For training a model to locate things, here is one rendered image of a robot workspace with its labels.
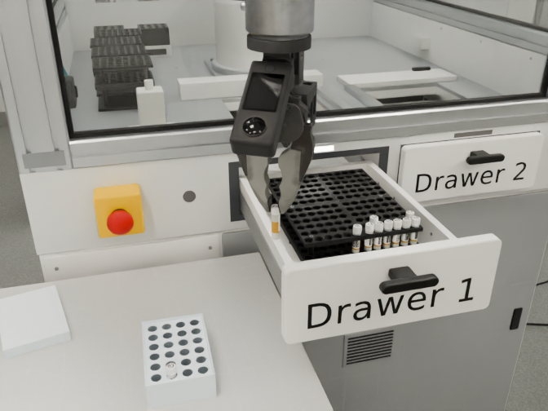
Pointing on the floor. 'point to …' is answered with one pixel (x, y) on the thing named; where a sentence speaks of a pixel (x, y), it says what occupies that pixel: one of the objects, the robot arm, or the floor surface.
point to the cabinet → (468, 222)
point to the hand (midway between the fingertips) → (274, 205)
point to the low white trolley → (165, 307)
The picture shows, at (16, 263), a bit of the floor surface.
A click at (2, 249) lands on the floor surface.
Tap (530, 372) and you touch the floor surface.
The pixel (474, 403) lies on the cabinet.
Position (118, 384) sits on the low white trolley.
